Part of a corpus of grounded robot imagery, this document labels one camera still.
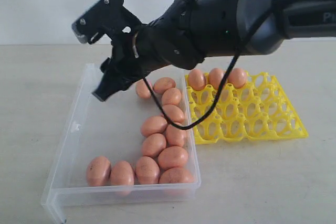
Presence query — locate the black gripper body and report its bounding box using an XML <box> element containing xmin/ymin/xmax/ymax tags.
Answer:
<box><xmin>100</xmin><ymin>34</ymin><xmax>141</xmax><ymax>90</ymax></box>

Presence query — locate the brown egg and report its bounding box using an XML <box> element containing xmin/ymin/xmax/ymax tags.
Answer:
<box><xmin>135</xmin><ymin>156</ymin><xmax>160</xmax><ymax>185</ymax></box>
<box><xmin>159</xmin><ymin>167</ymin><xmax>194</xmax><ymax>196</ymax></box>
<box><xmin>153</xmin><ymin>77</ymin><xmax>176</xmax><ymax>94</ymax></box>
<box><xmin>110</xmin><ymin>161</ymin><xmax>135</xmax><ymax>197</ymax></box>
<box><xmin>162</xmin><ymin>104</ymin><xmax>185</xmax><ymax>123</ymax></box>
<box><xmin>187</xmin><ymin>69</ymin><xmax>206</xmax><ymax>91</ymax></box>
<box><xmin>141</xmin><ymin>133</ymin><xmax>167</xmax><ymax>158</ymax></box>
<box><xmin>162</xmin><ymin>88</ymin><xmax>182</xmax><ymax>106</ymax></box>
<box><xmin>86</xmin><ymin>156</ymin><xmax>111</xmax><ymax>187</ymax></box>
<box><xmin>140</xmin><ymin>116</ymin><xmax>167</xmax><ymax>137</ymax></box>
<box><xmin>228</xmin><ymin>68</ymin><xmax>247</xmax><ymax>88</ymax></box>
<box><xmin>165</xmin><ymin>124</ymin><xmax>187</xmax><ymax>147</ymax></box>
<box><xmin>208</xmin><ymin>68</ymin><xmax>225</xmax><ymax>90</ymax></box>
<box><xmin>135</xmin><ymin>80</ymin><xmax>151</xmax><ymax>99</ymax></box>
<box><xmin>157</xmin><ymin>146</ymin><xmax>188</xmax><ymax>170</ymax></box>

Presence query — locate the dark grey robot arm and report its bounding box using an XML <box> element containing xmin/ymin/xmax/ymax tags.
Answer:
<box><xmin>93</xmin><ymin>0</ymin><xmax>335</xmax><ymax>101</ymax></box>

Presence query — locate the clear plastic storage box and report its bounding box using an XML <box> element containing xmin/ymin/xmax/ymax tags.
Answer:
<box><xmin>41</xmin><ymin>63</ymin><xmax>201</xmax><ymax>223</ymax></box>

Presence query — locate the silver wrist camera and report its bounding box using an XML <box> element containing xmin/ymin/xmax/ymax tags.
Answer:
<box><xmin>71</xmin><ymin>0</ymin><xmax>142</xmax><ymax>45</ymax></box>

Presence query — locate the black cable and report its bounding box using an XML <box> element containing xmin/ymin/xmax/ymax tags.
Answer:
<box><xmin>141</xmin><ymin>0</ymin><xmax>295</xmax><ymax>131</ymax></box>

